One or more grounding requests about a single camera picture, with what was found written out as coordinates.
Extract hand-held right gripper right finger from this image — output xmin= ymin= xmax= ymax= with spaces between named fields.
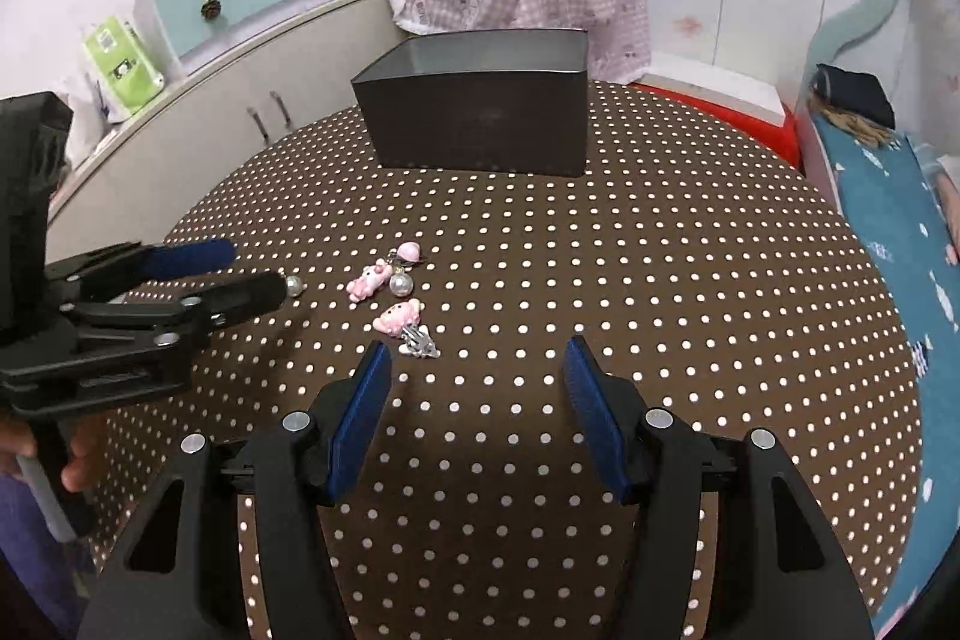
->
xmin=562 ymin=334 xmax=875 ymax=640

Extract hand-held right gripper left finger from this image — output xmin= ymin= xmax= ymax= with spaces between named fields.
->
xmin=79 ymin=340 xmax=395 ymax=640

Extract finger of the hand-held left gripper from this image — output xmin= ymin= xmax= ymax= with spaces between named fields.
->
xmin=45 ymin=239 xmax=237 ymax=304
xmin=60 ymin=271 xmax=287 ymax=348

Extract silver hair clip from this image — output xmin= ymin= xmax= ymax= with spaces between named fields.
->
xmin=397 ymin=325 xmax=442 ymax=360

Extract pink bunny charm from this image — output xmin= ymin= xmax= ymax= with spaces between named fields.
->
xmin=346 ymin=260 xmax=391 ymax=304
xmin=373 ymin=301 xmax=425 ymax=335

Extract black tin box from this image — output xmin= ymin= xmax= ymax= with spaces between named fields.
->
xmin=351 ymin=28 xmax=590 ymax=178

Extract person's left hand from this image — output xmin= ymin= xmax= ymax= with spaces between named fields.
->
xmin=0 ymin=413 xmax=107 ymax=497

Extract white plastic bag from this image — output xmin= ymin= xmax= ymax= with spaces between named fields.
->
xmin=58 ymin=74 xmax=113 ymax=169

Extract green paper bag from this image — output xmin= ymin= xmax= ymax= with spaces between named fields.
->
xmin=81 ymin=15 xmax=166 ymax=116

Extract white low cabinet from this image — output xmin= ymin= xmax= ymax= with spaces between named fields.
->
xmin=45 ymin=0 xmax=410 ymax=244

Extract brown polka dot tablecloth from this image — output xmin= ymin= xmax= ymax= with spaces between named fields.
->
xmin=90 ymin=77 xmax=923 ymax=640

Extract person's purple clothing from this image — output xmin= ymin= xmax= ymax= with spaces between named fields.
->
xmin=0 ymin=475 xmax=91 ymax=640

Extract red ottoman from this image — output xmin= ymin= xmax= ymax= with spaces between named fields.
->
xmin=630 ymin=81 xmax=802 ymax=165

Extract blue printed bed sheet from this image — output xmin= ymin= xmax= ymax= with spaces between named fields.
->
xmin=814 ymin=111 xmax=960 ymax=618

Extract white board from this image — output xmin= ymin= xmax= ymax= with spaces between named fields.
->
xmin=637 ymin=51 xmax=788 ymax=120

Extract tan folded garment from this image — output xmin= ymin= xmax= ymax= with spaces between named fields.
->
xmin=825 ymin=111 xmax=893 ymax=150

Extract pink pillow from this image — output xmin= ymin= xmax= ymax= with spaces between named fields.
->
xmin=930 ymin=171 xmax=960 ymax=266

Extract dark folded clothes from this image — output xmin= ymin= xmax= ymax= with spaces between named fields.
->
xmin=814 ymin=62 xmax=897 ymax=127

